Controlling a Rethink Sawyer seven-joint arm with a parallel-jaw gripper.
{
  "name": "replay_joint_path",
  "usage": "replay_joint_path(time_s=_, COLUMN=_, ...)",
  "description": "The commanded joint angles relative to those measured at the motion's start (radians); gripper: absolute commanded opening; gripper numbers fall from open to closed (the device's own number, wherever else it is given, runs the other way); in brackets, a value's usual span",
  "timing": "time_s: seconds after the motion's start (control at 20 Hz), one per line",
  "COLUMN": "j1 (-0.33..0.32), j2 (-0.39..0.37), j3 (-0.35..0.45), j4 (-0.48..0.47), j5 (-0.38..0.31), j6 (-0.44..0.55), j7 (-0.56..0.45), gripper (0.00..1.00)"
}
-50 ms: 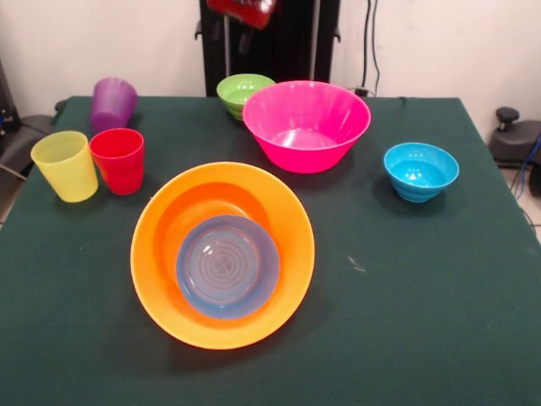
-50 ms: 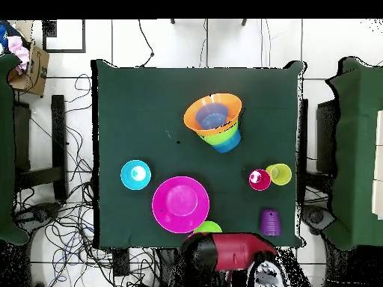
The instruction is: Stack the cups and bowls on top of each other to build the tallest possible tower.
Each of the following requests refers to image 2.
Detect black square frame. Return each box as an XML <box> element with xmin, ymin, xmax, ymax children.
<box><xmin>41</xmin><ymin>19</ymin><xmax>87</xmax><ymax>54</ymax></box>

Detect black side frame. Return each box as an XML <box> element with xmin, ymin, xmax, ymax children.
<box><xmin>316</xmin><ymin>99</ymin><xmax>339</xmax><ymax>174</ymax></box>

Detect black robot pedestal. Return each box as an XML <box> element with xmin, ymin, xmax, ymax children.
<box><xmin>153</xmin><ymin>247</ymin><xmax>186</xmax><ymax>287</ymax></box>

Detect green covered side table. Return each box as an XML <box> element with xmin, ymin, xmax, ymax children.
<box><xmin>325</xmin><ymin>56</ymin><xmax>383</xmax><ymax>252</ymax></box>
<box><xmin>0</xmin><ymin>52</ymin><xmax>29</xmax><ymax>246</ymax></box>

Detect light blue plastic bowl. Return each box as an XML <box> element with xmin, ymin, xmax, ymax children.
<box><xmin>120</xmin><ymin>159</ymin><xmax>153</xmax><ymax>191</ymax></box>

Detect pink plastic bowl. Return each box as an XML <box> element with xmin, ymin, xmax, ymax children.
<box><xmin>151</xmin><ymin>176</ymin><xmax>210</xmax><ymax>235</ymax></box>

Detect black floor stand base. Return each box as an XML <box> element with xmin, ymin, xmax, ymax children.
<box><xmin>14</xmin><ymin>201</ymin><xmax>62</xmax><ymax>228</ymax></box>
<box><xmin>300</xmin><ymin>204</ymin><xmax>335</xmax><ymax>232</ymax></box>

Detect small green plastic bowl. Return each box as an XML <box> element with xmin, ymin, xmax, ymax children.
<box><xmin>192</xmin><ymin>220</ymin><xmax>223</xmax><ymax>234</ymax></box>

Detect black power strip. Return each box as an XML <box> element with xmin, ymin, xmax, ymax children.
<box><xmin>112</xmin><ymin>247</ymin><xmax>130</xmax><ymax>277</ymax></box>

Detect dark green tablecloth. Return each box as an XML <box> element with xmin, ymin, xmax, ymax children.
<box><xmin>91</xmin><ymin>58</ymin><xmax>307</xmax><ymax>250</ymax></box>

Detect yellow plastic cup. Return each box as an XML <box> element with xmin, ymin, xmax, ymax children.
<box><xmin>265</xmin><ymin>163</ymin><xmax>293</xmax><ymax>187</ymax></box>

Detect large green plastic bowl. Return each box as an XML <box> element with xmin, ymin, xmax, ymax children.
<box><xmin>197</xmin><ymin>123</ymin><xmax>241</xmax><ymax>147</ymax></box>

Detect orange plastic bowl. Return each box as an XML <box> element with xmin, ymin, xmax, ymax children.
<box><xmin>183</xmin><ymin>93</ymin><xmax>243</xmax><ymax>133</ymax></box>

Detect cardboard box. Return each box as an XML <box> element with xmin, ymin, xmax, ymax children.
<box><xmin>7</xmin><ymin>44</ymin><xmax>50</xmax><ymax>97</ymax></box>

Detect white panel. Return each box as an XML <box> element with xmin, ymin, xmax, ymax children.
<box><xmin>371</xmin><ymin>109</ymin><xmax>383</xmax><ymax>220</ymax></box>

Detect purple plastic cup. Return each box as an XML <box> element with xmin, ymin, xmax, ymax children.
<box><xmin>259</xmin><ymin>208</ymin><xmax>283</xmax><ymax>237</ymax></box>

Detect tangle of floor cables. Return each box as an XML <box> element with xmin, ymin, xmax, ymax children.
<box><xmin>11</xmin><ymin>73</ymin><xmax>159</xmax><ymax>287</ymax></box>

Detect blue fabric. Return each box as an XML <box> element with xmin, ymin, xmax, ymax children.
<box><xmin>0</xmin><ymin>24</ymin><xmax>10</xmax><ymax>46</ymax></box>

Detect red plastic cup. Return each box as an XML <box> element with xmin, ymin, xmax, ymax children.
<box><xmin>248</xmin><ymin>168</ymin><xmax>272</xmax><ymax>191</ymax></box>

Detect pink cloth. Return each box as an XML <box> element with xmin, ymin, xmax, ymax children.
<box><xmin>6</xmin><ymin>35</ymin><xmax>31</xmax><ymax>75</ymax></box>

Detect black leg frame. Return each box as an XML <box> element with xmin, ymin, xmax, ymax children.
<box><xmin>13</xmin><ymin>94</ymin><xmax>68</xmax><ymax>201</ymax></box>

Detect black floor cable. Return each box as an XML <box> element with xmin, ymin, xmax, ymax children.
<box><xmin>137</xmin><ymin>19</ymin><xmax>156</xmax><ymax>68</ymax></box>

